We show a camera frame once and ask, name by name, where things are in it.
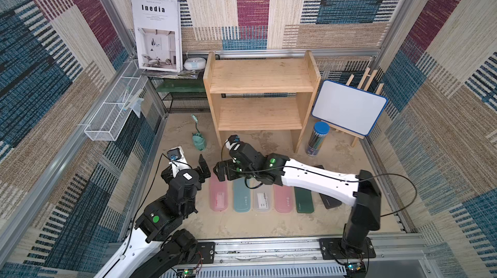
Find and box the dark green pencil case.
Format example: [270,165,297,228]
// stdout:
[294,187,315,214]

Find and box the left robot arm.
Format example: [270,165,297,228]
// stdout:
[96,148,210,277]

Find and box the wooden two-tier shelf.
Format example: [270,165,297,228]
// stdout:
[203,51,321,152]

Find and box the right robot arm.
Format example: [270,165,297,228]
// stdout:
[214,141,382,257]

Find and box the blue lid pencil tube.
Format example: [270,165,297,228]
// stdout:
[305,121,330,157]

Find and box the light blue pencil case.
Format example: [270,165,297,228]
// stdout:
[233,178,251,213]

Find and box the Inedia magazine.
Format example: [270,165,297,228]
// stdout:
[131,0,182,73]

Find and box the black wire side table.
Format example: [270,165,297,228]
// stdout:
[149,72,210,113]

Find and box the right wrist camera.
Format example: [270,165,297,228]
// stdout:
[225,135,242,152]

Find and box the whiteboard on wooden easel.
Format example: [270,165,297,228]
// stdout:
[311,68,388,147]

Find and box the white round gadget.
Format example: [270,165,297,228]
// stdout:
[183,57,207,71]

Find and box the black pencil case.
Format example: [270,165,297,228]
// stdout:
[314,165,343,210]

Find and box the white wire basket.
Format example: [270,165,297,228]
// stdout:
[84,77,147,141]

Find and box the pink pencil case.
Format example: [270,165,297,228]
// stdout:
[209,176,229,211]
[274,185,293,213]

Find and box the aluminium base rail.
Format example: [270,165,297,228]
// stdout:
[100,233,432,278]

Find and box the white translucent pencil case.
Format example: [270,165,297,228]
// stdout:
[253,185,273,213]

